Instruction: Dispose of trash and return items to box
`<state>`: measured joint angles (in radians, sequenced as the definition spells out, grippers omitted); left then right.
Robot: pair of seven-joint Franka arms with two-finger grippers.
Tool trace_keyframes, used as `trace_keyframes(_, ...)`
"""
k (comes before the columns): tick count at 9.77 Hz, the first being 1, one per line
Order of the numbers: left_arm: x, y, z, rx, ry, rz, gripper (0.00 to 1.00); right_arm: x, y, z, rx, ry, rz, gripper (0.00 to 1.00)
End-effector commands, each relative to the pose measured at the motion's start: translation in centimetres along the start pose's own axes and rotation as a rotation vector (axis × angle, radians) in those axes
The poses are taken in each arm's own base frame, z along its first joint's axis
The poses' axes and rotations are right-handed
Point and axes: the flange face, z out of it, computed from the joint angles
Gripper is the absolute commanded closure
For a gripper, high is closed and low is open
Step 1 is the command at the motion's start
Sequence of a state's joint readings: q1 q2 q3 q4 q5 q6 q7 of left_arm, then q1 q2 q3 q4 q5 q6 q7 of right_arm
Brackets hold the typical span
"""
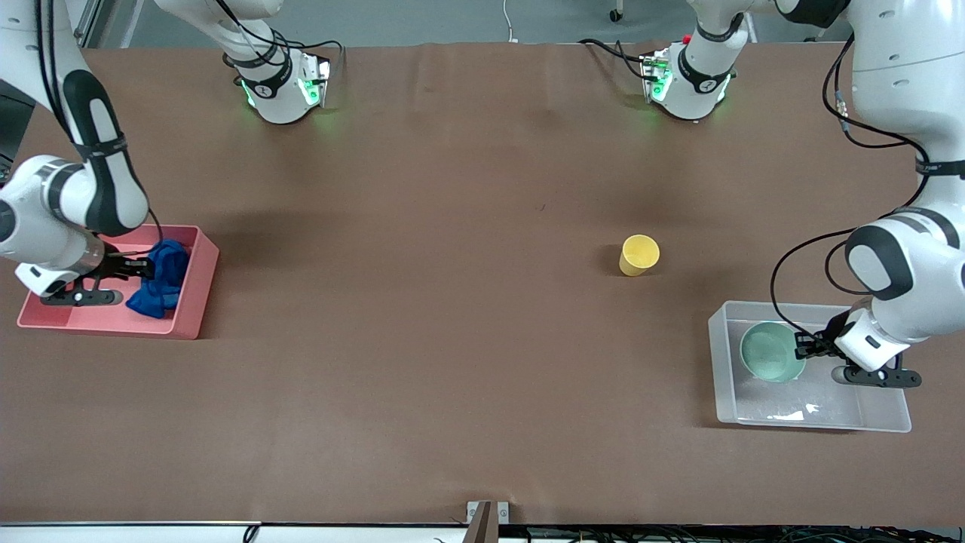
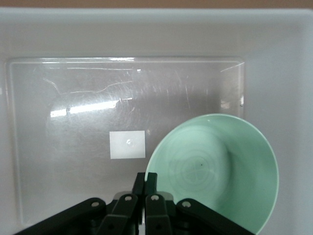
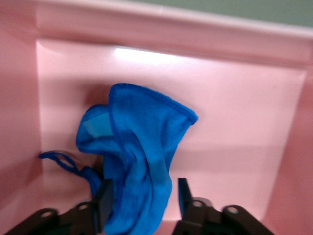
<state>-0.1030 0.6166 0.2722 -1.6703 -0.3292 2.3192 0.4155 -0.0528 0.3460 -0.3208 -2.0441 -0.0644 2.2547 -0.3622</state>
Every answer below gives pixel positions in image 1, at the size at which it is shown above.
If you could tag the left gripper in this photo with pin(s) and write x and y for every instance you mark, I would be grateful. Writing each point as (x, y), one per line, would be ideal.
(828, 338)

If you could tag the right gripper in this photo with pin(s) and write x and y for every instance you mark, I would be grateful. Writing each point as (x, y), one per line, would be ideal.
(113, 265)

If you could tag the blue cloth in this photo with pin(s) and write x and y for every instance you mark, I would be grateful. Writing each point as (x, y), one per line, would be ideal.
(162, 290)

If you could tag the green bowl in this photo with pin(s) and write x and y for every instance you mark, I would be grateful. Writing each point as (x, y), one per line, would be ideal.
(769, 353)

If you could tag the yellow paper cup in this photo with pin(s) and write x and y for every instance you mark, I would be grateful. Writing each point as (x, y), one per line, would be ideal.
(639, 253)

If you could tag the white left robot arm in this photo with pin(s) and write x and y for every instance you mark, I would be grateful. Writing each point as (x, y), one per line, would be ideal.
(897, 75)

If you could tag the clear plastic box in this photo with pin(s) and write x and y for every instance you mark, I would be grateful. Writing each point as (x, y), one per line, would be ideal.
(799, 407)

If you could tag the pink plastic box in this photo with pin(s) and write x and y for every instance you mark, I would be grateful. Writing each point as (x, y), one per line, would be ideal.
(192, 302)

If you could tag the aluminium frame profile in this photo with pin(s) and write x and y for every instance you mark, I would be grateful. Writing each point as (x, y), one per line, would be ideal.
(94, 23)

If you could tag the white table edge rail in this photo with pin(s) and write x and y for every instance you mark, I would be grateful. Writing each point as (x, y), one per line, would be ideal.
(113, 534)

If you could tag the metal table bracket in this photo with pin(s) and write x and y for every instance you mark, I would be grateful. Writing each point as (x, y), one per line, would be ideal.
(503, 513)

